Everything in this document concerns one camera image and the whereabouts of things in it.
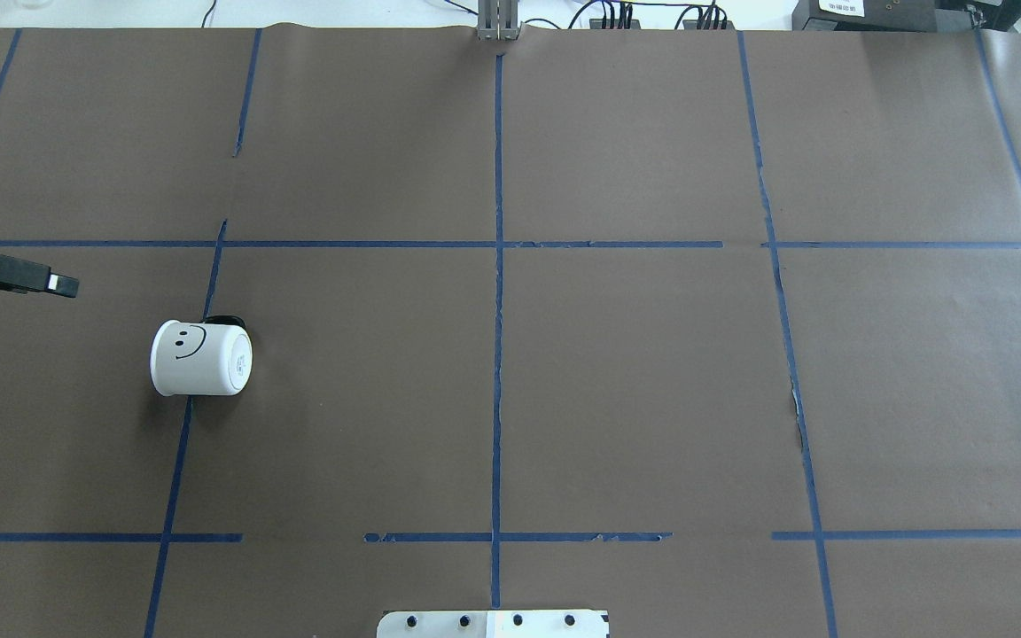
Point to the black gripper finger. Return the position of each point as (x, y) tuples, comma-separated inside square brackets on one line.
[(24, 276)]

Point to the white smiley mug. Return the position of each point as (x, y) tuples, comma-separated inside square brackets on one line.
[(209, 358)]

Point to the brown paper table mat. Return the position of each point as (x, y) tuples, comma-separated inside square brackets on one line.
[(719, 333)]

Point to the aluminium frame post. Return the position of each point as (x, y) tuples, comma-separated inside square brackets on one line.
[(498, 20)]

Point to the white pedestal column base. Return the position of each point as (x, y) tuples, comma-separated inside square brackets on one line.
[(496, 623)]

